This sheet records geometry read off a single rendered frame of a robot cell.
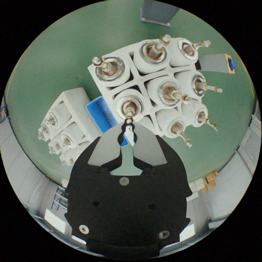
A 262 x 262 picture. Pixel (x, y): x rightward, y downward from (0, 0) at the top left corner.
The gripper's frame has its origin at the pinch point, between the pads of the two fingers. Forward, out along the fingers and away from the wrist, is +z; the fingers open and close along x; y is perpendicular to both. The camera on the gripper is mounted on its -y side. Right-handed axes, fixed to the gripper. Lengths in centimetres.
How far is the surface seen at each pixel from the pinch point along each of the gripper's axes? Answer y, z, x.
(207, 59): -21.5, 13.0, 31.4
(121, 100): -1.8, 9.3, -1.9
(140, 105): -0.2, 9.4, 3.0
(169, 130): 7.8, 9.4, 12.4
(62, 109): -1.3, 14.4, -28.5
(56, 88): -15, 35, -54
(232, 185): 271, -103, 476
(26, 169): 231, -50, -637
